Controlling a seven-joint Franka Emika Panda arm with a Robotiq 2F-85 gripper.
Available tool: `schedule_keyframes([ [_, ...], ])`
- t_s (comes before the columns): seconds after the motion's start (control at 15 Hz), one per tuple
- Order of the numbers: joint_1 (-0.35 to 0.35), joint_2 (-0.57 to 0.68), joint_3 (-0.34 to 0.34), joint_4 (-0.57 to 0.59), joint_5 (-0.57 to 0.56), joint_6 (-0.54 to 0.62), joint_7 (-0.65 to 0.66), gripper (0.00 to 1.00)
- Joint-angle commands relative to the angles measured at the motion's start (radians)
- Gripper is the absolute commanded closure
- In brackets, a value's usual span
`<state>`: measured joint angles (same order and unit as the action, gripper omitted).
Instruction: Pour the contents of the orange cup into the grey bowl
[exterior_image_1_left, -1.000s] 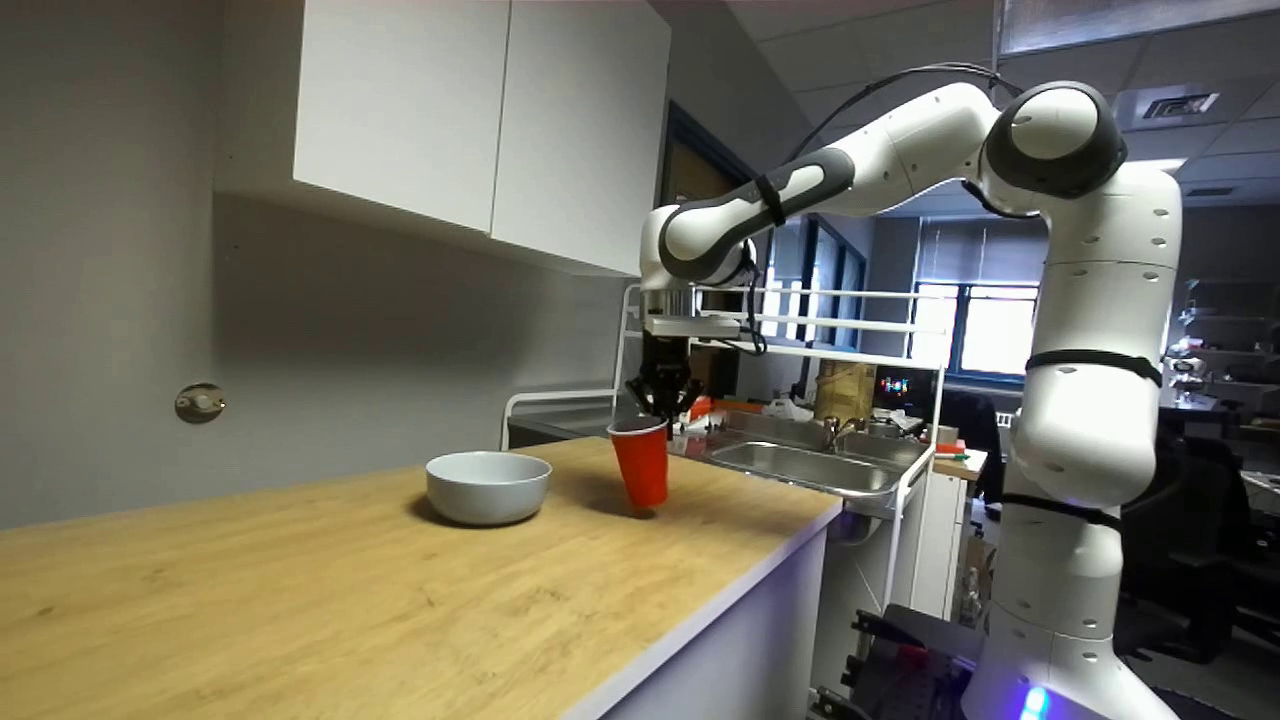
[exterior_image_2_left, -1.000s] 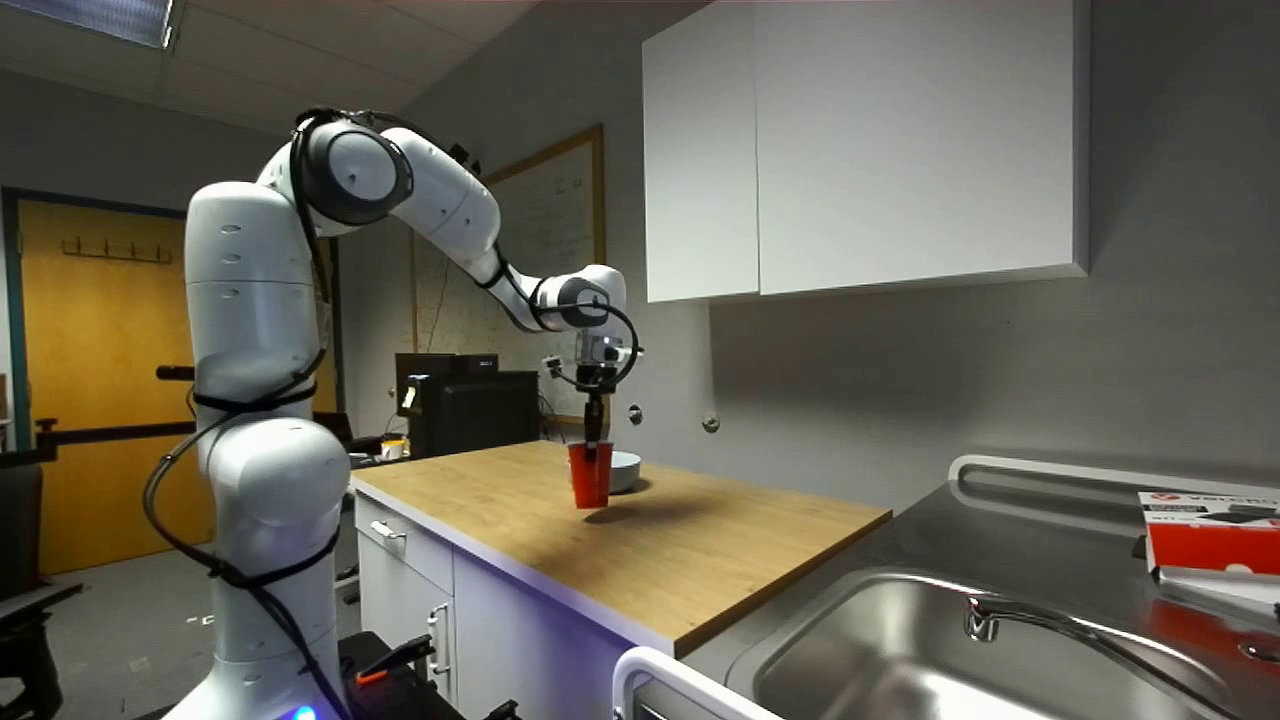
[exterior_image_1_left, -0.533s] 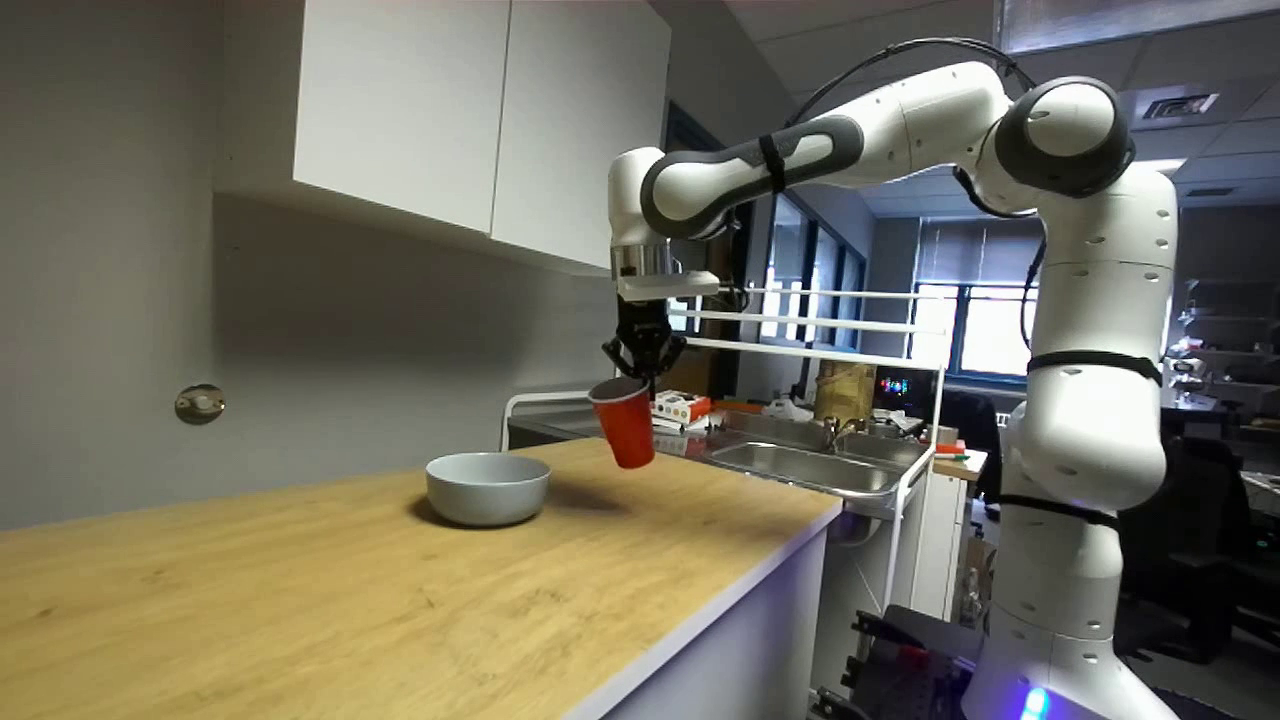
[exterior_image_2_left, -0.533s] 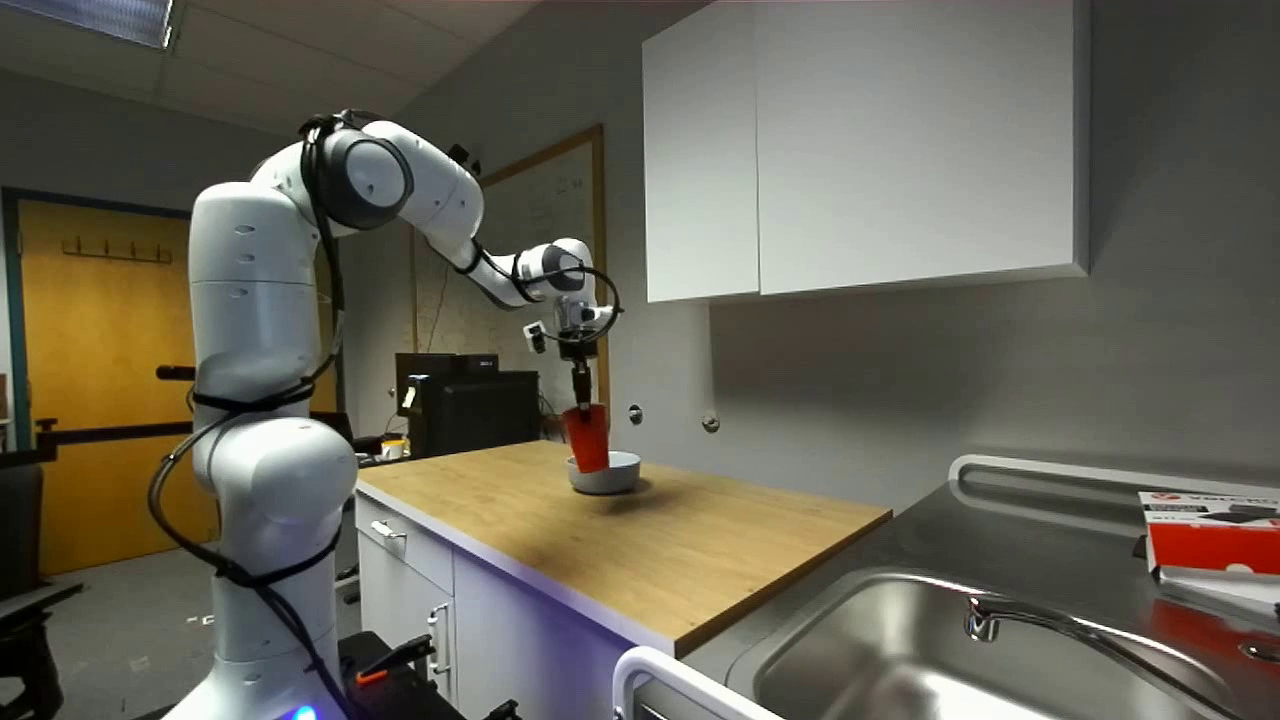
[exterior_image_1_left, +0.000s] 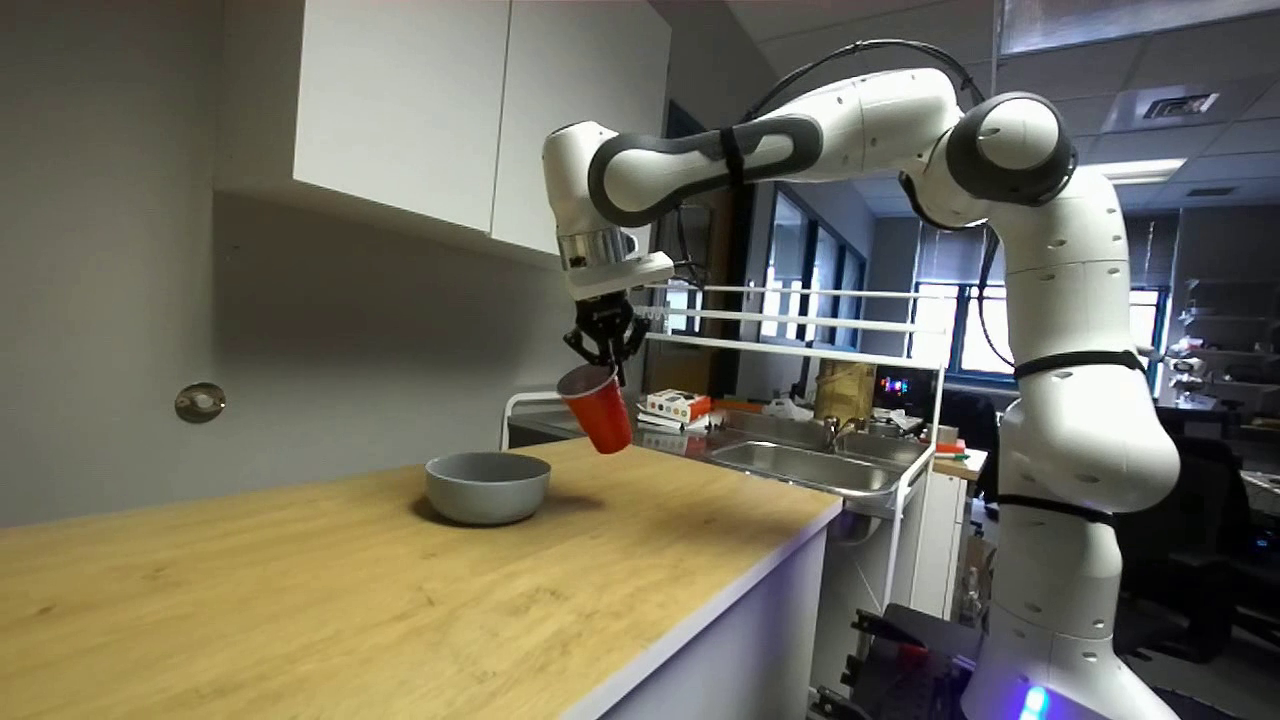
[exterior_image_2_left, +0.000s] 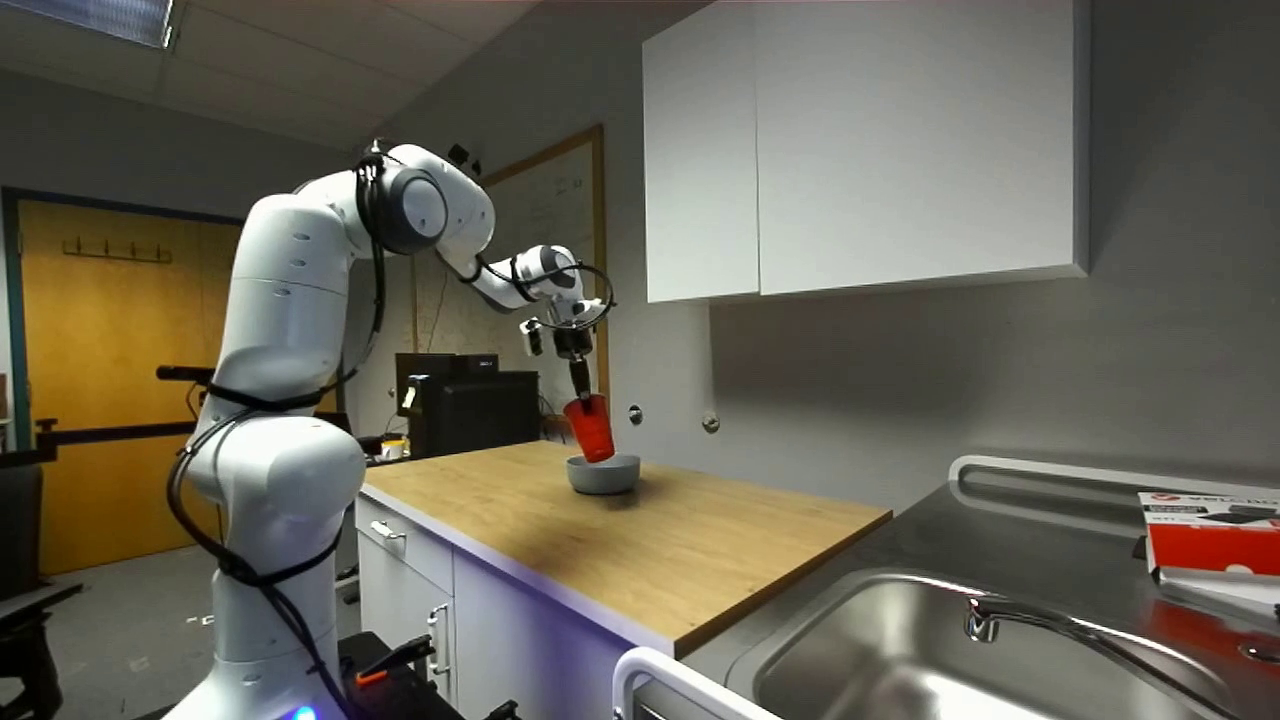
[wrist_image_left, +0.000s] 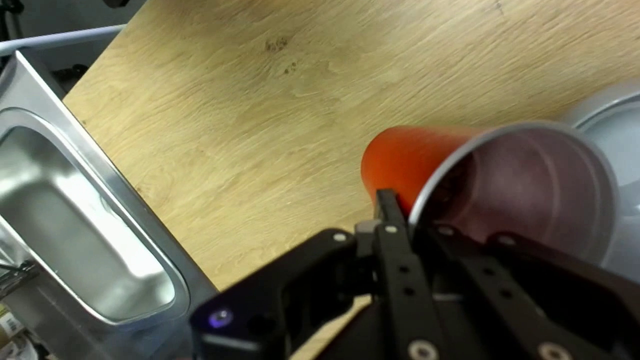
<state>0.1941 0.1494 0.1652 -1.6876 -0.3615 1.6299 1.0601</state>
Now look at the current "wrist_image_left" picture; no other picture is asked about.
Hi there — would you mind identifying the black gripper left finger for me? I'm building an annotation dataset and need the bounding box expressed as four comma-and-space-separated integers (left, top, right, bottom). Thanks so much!
371, 189, 451, 360

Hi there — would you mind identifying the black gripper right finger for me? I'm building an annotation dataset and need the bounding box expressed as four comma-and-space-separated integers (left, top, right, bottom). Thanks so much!
426, 223, 640, 360

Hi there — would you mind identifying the orange plastic cup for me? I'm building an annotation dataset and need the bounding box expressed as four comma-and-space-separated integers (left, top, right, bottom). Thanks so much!
361, 121, 622, 270

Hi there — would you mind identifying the stainless steel sink unit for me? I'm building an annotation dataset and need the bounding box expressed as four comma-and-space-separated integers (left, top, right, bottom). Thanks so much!
0, 51, 221, 360

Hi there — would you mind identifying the white tubular rail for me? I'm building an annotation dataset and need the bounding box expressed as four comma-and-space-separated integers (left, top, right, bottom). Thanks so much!
0, 24, 128, 61

